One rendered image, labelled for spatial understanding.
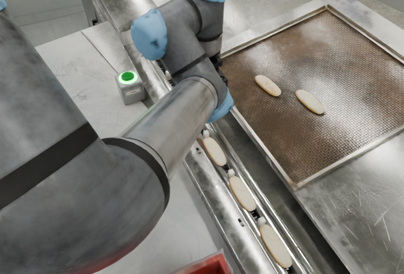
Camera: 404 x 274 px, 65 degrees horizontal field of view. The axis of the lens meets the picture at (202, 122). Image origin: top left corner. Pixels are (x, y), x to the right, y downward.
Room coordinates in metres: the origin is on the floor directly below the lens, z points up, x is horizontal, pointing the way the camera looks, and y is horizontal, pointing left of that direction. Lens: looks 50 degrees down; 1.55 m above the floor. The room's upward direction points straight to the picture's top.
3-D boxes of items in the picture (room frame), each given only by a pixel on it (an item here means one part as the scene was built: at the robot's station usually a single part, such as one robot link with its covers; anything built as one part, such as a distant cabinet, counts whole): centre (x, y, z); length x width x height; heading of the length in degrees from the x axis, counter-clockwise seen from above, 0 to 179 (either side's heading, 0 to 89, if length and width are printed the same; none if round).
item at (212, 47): (0.56, -0.01, 1.16); 0.08 x 0.08 x 0.05
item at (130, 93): (0.74, 0.23, 0.84); 0.08 x 0.08 x 0.11; 26
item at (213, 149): (0.50, -0.03, 0.86); 0.10 x 0.04 x 0.01; 26
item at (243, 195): (0.37, -0.10, 0.86); 0.10 x 0.04 x 0.01; 26
